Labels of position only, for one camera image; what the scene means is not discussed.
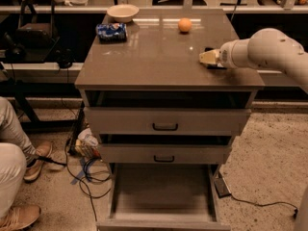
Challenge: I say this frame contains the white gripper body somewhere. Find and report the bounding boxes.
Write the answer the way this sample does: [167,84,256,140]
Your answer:
[218,39,248,68]

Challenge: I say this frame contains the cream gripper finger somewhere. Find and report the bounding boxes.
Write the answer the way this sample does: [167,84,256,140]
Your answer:
[199,49,219,64]

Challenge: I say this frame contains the blue rxbar blueberry wrapper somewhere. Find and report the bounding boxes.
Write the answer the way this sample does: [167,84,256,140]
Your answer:
[204,47,226,69]

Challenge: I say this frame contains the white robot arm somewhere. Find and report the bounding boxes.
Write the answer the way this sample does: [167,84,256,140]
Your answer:
[199,28,308,93]

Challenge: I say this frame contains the grey drawer cabinet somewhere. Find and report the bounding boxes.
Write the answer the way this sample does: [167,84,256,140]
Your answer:
[74,7,267,231]

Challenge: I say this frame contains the middle grey drawer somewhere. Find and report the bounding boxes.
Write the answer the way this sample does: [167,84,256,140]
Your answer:
[98,144,231,165]

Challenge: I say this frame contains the top grey drawer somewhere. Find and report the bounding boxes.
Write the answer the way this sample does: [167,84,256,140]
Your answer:
[84,107,250,136]

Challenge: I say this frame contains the open bottom grey drawer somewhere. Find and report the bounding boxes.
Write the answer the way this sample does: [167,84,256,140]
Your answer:
[96,164,231,231]

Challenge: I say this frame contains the orange fruit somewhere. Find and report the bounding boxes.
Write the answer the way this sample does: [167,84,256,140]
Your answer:
[178,18,193,33]

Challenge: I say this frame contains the white bowl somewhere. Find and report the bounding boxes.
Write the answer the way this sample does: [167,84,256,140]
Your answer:
[107,4,139,23]

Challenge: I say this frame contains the blue pepsi can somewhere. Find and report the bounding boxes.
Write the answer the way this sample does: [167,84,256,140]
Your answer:
[95,23,127,43]

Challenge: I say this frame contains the black power adapter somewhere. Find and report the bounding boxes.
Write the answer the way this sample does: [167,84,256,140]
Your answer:
[214,178,231,198]

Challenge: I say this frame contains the black headphones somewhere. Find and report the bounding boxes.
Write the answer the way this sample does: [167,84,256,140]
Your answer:
[55,49,74,69]

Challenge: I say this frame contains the crumpled snack bag floor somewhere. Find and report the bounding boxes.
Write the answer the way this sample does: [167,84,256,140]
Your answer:
[75,128,100,159]

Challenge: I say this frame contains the tan sneaker upper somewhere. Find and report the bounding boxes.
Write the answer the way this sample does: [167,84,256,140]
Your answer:
[24,141,52,183]

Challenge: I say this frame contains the tan sneaker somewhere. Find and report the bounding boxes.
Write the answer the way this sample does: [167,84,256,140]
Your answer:
[0,205,41,231]
[24,141,52,183]

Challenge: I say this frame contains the person leg beige trousers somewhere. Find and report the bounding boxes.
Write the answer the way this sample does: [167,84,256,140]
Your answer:
[0,97,36,166]

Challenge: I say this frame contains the tan sneaker lower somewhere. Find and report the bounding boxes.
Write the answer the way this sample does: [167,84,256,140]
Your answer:
[0,205,41,231]

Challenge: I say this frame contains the black floor cables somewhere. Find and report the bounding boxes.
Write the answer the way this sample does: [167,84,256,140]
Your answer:
[64,106,114,223]

